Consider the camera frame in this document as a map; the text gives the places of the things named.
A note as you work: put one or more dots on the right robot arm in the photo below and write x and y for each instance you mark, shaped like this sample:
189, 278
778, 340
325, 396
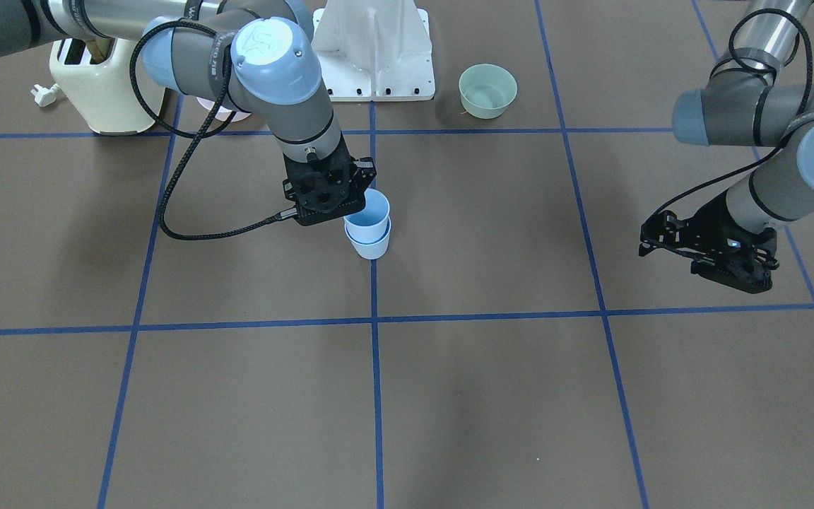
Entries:
246, 56

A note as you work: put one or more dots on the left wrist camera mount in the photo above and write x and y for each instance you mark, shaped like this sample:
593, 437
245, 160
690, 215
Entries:
740, 260

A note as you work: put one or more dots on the pink bowl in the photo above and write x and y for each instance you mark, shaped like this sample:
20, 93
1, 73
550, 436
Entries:
223, 113

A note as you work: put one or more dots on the white power plug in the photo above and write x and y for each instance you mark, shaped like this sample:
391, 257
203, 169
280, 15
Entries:
45, 96

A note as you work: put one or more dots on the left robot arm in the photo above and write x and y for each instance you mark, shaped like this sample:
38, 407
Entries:
759, 94

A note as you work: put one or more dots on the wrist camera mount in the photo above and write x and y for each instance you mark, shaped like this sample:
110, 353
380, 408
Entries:
740, 260
312, 213

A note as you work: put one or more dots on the cream toaster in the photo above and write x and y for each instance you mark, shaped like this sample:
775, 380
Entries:
102, 92

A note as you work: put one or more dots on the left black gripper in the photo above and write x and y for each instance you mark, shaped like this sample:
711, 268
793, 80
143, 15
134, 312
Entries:
712, 215

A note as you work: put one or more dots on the green bowl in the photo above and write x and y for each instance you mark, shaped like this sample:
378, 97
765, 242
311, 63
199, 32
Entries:
487, 90

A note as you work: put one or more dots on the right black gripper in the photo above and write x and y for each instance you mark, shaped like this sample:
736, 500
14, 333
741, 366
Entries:
366, 172

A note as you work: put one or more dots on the blue cup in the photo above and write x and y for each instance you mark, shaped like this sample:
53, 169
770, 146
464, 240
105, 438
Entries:
371, 250
369, 224

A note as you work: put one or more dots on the toast slice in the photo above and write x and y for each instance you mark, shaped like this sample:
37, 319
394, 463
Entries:
100, 49

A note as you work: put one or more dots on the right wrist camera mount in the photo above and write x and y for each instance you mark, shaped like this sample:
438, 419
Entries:
312, 213

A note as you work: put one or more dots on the white pedestal base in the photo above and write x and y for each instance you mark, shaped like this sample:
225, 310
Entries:
375, 51

